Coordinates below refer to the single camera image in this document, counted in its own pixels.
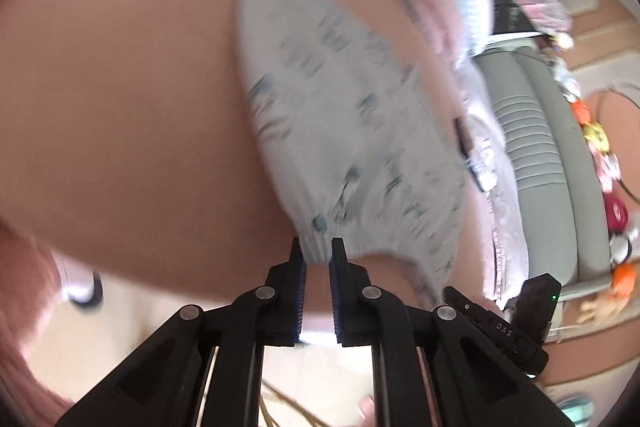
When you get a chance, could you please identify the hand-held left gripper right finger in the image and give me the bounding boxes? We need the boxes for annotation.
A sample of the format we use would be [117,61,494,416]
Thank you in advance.
[329,237,576,427]

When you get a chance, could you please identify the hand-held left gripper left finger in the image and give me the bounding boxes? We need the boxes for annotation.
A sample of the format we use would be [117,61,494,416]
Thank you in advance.
[55,237,307,427]

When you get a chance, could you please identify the light blue printed pants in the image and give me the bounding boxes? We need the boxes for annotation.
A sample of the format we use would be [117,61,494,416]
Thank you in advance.
[237,0,471,303]

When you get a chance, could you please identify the pale quilted pillow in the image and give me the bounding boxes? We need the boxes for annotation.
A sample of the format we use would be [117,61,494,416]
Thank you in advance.
[450,67,531,308]

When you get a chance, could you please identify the red plush toy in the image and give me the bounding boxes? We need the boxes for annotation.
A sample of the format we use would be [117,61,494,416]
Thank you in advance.
[602,194,631,233]

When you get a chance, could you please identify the grey padded headboard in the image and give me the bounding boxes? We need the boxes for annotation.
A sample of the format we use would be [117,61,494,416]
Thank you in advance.
[472,47,616,288]

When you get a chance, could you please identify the pink plush toy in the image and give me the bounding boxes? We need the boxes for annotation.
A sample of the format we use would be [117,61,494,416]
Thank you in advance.
[595,152,621,192]

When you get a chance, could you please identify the yellow plush toy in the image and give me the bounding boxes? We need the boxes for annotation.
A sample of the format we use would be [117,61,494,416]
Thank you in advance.
[582,122,611,152]

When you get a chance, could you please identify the person's left slippered foot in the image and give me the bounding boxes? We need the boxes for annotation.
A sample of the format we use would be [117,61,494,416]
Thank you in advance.
[60,257,106,308]

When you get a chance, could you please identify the orange plush toy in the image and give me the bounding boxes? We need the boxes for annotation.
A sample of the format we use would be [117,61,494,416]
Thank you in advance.
[570,99,593,125]

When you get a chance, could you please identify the pink sheeted bed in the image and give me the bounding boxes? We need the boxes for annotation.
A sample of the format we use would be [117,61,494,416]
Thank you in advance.
[0,0,501,313]

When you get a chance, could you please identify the pink printed hanging cloth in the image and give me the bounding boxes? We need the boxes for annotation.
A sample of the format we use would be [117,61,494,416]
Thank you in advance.
[510,0,573,32]

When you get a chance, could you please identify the gold wire stool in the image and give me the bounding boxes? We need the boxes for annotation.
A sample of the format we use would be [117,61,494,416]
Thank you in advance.
[260,382,321,427]

